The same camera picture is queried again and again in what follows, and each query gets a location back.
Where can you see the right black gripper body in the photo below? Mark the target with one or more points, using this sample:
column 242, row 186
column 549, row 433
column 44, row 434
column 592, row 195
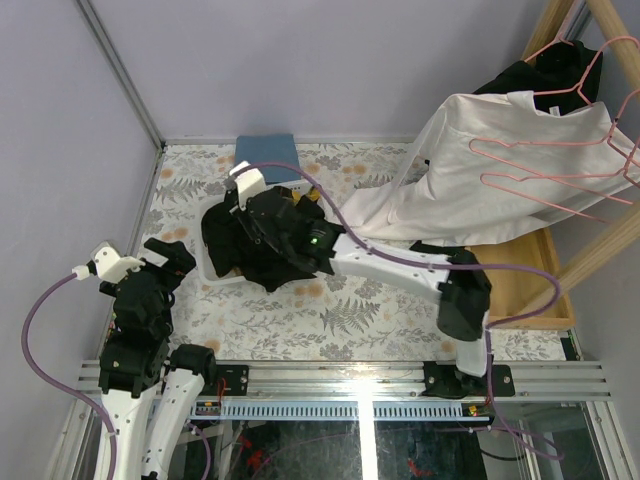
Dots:
column 249, row 223

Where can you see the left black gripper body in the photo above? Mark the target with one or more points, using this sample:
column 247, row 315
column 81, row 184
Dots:
column 163, row 255

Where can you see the white shirt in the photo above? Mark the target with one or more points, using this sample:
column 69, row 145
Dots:
column 366, row 207

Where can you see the pink hanger front black shirt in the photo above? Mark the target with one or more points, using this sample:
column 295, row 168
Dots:
column 629, row 157

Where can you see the pink hanger of white shirt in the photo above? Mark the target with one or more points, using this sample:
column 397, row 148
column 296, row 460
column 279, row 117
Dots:
column 570, row 73

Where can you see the pink wire hanger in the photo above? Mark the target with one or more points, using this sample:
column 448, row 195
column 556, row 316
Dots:
column 553, row 202

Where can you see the yellow plaid shirt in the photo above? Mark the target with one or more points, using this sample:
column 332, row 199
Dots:
column 296, row 195

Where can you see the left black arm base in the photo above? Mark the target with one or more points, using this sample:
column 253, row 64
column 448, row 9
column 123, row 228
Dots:
column 232, row 380

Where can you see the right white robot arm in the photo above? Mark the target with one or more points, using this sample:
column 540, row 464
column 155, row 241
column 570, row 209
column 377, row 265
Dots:
column 454, row 282

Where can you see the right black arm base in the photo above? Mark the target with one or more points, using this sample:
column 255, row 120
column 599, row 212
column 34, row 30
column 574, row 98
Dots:
column 446, row 381

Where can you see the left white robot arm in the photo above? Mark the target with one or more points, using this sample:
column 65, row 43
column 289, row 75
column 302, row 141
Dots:
column 147, row 389

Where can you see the white plastic basket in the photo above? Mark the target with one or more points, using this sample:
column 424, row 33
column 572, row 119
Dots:
column 215, row 277

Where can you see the folded blue cloth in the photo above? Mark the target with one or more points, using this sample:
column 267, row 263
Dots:
column 274, row 148

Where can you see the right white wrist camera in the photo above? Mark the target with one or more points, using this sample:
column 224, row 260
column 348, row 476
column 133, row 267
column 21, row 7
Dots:
column 248, row 182

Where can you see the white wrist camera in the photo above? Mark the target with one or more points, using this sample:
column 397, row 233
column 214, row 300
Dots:
column 107, row 264
column 248, row 182

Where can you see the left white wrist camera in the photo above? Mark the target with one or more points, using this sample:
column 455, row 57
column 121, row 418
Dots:
column 107, row 264

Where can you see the grey slotted cable duct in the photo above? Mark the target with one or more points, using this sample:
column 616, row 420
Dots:
column 346, row 410

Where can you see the aluminium corner frame post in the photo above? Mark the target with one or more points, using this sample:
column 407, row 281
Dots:
column 100, row 34

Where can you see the aluminium mounting rail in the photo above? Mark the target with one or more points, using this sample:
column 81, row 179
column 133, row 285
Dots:
column 537, row 381

